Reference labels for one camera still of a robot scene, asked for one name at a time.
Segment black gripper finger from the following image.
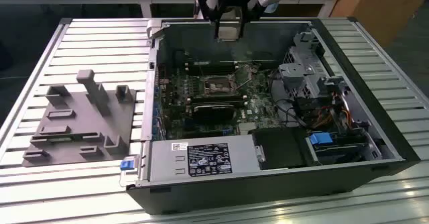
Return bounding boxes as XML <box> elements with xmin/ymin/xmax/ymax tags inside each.
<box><xmin>197</xmin><ymin>0</ymin><xmax>225</xmax><ymax>43</ymax></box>
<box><xmin>239</xmin><ymin>0</ymin><xmax>265</xmax><ymax>38</ymax></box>

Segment silver CPU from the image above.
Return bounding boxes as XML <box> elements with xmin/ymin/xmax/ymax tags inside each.
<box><xmin>219</xmin><ymin>23</ymin><xmax>242</xmax><ymax>42</ymax></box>

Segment black RAM slot row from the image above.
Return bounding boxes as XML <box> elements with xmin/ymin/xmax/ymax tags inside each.
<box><xmin>199</xmin><ymin>61</ymin><xmax>238</xmax><ymax>74</ymax></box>
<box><xmin>190</xmin><ymin>95</ymin><xmax>245</xmax><ymax>105</ymax></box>

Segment CPU socket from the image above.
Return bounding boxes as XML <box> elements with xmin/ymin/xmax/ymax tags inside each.
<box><xmin>202</xmin><ymin>75</ymin><xmax>241</xmax><ymax>96</ymax></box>

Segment metal drive cage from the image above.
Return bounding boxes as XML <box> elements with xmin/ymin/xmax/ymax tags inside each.
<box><xmin>278</xmin><ymin>32</ymin><xmax>349</xmax><ymax>99</ymax></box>

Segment green motherboard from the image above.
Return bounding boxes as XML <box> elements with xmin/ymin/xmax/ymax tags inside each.
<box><xmin>157</xmin><ymin>60</ymin><xmax>289</xmax><ymax>141</ymax></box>

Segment black graphics card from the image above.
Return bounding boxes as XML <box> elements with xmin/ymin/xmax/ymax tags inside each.
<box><xmin>191</xmin><ymin>102</ymin><xmax>237</xmax><ymax>124</ymax></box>

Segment silver chipset heatsink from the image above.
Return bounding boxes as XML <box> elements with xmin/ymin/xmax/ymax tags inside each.
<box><xmin>237</xmin><ymin>123</ymin><xmax>257</xmax><ymax>135</ymax></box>

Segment wooden cabinet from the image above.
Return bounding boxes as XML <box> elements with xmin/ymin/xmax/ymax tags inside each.
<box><xmin>330</xmin><ymin>0</ymin><xmax>429</xmax><ymax>48</ymax></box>

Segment black plastic shroud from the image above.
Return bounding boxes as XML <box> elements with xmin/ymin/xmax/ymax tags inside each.
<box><xmin>252</xmin><ymin>128</ymin><xmax>320</xmax><ymax>171</ymax></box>

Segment hard disk in blue carrier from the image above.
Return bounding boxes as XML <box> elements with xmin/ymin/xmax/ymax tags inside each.
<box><xmin>306</xmin><ymin>132</ymin><xmax>368</xmax><ymax>164</ymax></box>

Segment grey power supply unit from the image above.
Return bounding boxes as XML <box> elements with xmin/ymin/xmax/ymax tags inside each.
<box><xmin>147</xmin><ymin>135</ymin><xmax>262</xmax><ymax>182</ymax></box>

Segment grey parts rack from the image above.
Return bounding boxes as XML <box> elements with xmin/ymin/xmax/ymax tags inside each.
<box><xmin>20</xmin><ymin>69</ymin><xmax>138</xmax><ymax>168</ymax></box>

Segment blue case latch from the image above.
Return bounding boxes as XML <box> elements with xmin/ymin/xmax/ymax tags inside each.
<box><xmin>119</xmin><ymin>156</ymin><xmax>141</xmax><ymax>171</ymax></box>

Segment black PC case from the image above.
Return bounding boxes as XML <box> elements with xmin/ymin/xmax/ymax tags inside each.
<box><xmin>126</xmin><ymin>17</ymin><xmax>421</xmax><ymax>216</ymax></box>

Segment black wire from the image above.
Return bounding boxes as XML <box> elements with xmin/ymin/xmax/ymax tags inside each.
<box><xmin>274</xmin><ymin>100</ymin><xmax>312</xmax><ymax>129</ymax></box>

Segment orange and yellow wire bundle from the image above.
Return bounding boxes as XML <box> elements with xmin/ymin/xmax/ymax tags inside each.
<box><xmin>313</xmin><ymin>108</ymin><xmax>354</xmax><ymax>129</ymax></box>

